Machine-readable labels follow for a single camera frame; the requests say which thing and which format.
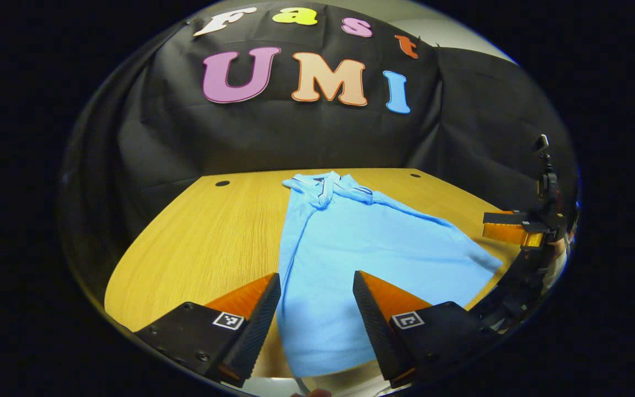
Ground black backdrop cloth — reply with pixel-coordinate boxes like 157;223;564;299
58;3;578;265

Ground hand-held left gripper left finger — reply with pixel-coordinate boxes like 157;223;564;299
134;272;282;388

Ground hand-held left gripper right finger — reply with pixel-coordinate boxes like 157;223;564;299
353;270;497;389

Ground light blue T-shirt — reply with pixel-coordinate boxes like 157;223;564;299
276;171;503;378

